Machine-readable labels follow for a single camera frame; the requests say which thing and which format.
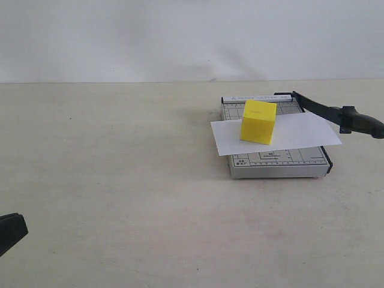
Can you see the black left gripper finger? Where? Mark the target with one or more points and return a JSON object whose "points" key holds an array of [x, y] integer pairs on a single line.
{"points": [[13, 228]]}

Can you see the yellow cube block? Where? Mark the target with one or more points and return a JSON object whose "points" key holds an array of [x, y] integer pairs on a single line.
{"points": [[258, 122]]}

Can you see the white paper sheet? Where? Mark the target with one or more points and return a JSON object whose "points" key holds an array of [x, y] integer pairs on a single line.
{"points": [[291, 131]]}

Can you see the black cutter blade arm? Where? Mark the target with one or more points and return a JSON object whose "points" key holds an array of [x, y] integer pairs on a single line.
{"points": [[346, 117]]}

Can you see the grey paper cutter base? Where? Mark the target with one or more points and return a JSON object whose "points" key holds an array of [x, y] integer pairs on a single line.
{"points": [[290, 163]]}

